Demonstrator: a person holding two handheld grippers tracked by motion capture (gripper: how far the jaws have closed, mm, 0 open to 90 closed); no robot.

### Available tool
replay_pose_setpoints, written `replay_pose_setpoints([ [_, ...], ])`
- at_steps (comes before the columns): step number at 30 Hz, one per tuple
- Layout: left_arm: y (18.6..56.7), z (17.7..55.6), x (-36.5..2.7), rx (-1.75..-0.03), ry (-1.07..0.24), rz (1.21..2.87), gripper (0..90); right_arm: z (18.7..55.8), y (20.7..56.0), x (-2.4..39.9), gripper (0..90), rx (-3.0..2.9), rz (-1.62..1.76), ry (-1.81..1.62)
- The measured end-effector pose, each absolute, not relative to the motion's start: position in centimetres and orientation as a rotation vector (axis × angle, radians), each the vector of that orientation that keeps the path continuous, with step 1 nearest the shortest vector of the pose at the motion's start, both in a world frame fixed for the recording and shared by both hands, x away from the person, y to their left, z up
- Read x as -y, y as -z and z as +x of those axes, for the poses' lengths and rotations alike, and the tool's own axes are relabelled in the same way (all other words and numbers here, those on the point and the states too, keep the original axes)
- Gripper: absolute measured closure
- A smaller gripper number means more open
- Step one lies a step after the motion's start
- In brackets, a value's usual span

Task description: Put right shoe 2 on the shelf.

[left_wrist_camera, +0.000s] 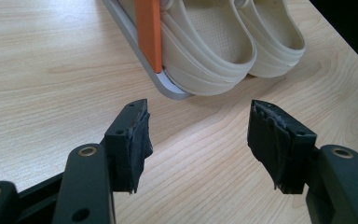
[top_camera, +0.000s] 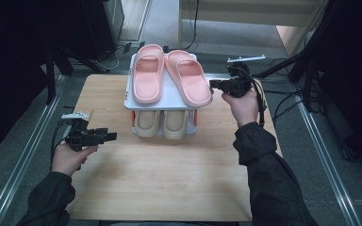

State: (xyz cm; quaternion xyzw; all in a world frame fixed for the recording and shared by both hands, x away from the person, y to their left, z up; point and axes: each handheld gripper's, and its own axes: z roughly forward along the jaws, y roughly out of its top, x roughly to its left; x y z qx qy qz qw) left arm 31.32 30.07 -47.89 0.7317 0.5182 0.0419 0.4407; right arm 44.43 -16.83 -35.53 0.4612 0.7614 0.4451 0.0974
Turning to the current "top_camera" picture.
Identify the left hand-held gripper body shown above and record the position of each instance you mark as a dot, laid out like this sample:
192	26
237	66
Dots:
81	138

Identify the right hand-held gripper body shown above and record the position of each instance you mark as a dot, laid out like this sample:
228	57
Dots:
238	83

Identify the pink slide slipper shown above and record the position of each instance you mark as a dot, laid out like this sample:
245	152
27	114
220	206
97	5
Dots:
188	78
147	75

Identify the cream perforated clog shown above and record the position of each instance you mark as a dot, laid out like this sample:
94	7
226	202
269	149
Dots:
146	124
175	125

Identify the white two-tier shoe rack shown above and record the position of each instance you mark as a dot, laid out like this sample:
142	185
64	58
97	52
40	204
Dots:
169	94

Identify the person's left hand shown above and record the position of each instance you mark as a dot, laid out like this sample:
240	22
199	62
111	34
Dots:
70	158

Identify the person's right hand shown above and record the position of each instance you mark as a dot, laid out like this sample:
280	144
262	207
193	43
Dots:
243	108

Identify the black tripod stand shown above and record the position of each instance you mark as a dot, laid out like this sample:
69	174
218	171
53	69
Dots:
301	59
52	72

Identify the light wooden furniture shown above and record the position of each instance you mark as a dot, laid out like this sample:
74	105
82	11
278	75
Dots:
248	12

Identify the dark cabinet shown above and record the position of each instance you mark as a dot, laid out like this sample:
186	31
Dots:
106	25

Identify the metal floor rail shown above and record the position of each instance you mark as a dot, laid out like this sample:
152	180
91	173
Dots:
22	150
326	157

